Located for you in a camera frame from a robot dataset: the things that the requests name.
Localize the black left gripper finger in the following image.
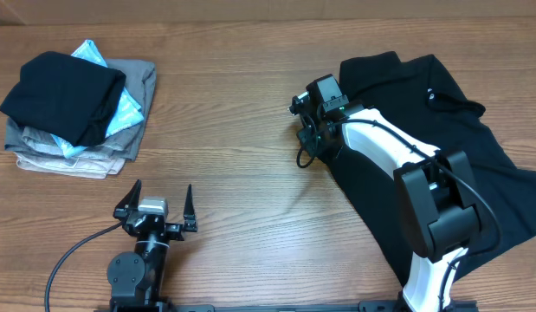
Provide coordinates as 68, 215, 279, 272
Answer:
184, 185, 198, 232
113, 179, 142, 218

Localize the black t-shirt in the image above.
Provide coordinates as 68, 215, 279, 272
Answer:
319, 51, 536, 284

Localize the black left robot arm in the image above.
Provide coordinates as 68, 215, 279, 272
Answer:
107, 180, 198, 311

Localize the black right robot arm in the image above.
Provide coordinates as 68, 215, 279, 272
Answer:
288, 89, 487, 311

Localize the folded beige garment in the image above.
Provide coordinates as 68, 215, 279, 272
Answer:
16, 152, 126, 179

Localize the folded light blue garment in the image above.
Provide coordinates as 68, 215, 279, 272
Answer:
49, 39, 145, 159

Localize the folded black garment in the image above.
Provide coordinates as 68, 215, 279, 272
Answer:
0, 51, 126, 146

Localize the folded grey garment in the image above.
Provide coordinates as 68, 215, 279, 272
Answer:
4, 59, 157, 160

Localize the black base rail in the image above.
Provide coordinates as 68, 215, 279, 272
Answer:
94, 299, 480, 312

